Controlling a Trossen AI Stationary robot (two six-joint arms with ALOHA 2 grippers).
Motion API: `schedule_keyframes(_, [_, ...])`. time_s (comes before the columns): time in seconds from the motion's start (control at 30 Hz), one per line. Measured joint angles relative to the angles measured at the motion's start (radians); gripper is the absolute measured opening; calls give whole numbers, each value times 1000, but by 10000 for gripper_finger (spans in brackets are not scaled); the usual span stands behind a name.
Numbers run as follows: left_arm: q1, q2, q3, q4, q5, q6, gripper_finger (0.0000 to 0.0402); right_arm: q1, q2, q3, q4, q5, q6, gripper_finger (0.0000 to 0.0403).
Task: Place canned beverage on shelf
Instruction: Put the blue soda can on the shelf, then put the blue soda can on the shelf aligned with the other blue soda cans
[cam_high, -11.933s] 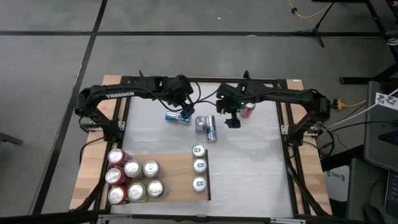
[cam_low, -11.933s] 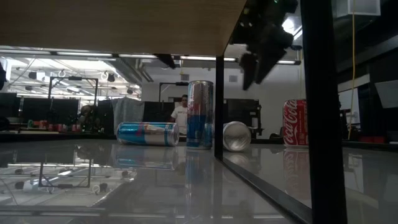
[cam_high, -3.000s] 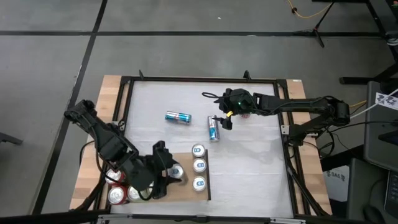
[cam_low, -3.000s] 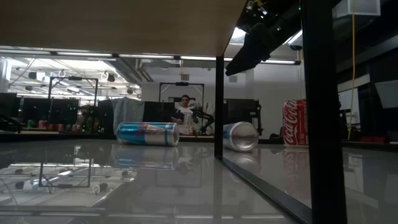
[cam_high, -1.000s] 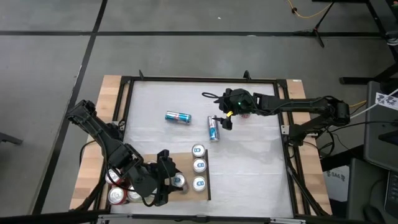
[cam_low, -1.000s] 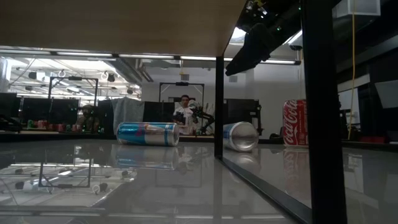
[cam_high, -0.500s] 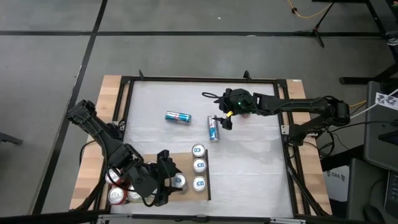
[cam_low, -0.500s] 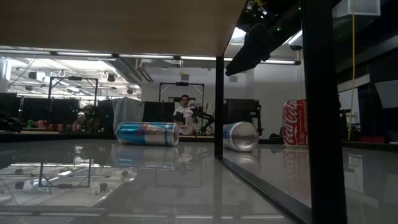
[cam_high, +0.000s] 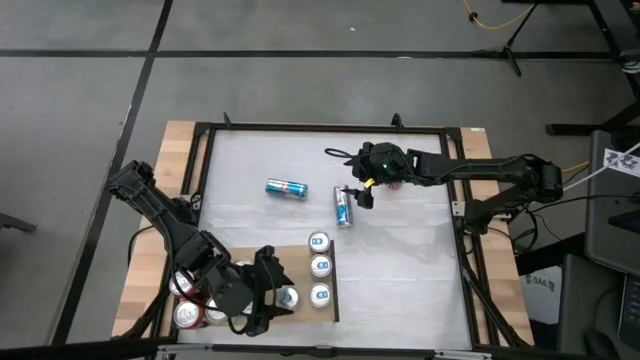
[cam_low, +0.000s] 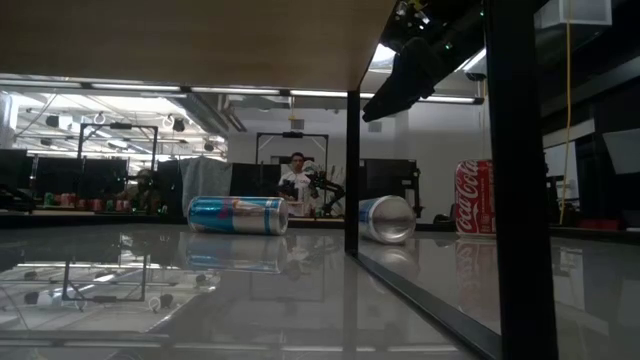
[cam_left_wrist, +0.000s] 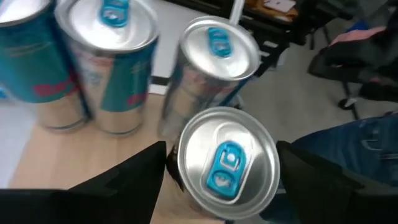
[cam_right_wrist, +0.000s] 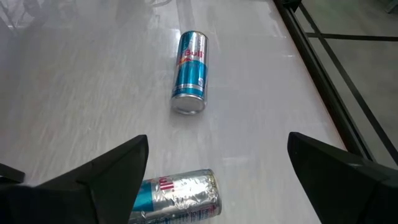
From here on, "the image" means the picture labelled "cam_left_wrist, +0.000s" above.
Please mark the pink cloth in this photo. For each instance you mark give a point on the pink cloth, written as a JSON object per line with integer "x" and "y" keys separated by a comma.
{"x": 357, "y": 34}

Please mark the brown paper sheet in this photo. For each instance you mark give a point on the brown paper sheet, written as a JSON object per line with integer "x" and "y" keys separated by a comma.
{"x": 270, "y": 9}

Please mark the person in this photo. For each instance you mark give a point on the person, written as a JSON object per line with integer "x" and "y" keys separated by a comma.
{"x": 357, "y": 146}

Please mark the white tube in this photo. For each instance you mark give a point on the white tube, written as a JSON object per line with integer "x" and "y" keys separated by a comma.
{"x": 236, "y": 11}

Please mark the light blue Red Bull can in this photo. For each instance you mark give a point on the light blue Red Bull can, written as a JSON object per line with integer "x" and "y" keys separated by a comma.
{"x": 31, "y": 62}

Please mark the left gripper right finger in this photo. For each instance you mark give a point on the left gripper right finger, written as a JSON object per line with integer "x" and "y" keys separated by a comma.
{"x": 326, "y": 196}

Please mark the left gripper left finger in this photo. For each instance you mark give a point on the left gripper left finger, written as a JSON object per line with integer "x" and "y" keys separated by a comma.
{"x": 93, "y": 202}

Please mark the blue silver Red Bull can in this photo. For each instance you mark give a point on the blue silver Red Bull can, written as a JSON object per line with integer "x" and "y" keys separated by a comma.
{"x": 217, "y": 59}
{"x": 109, "y": 37}
{"x": 199, "y": 155}

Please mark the black office chair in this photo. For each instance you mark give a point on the black office chair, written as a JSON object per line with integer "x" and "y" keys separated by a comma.
{"x": 357, "y": 59}

